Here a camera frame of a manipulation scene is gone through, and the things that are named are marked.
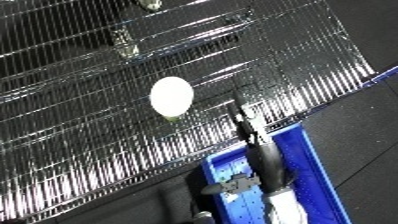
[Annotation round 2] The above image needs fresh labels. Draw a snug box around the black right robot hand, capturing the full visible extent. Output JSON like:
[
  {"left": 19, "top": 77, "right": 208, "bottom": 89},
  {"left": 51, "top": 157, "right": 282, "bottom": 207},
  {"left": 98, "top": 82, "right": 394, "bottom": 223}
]
[{"left": 199, "top": 88, "right": 299, "bottom": 196}]

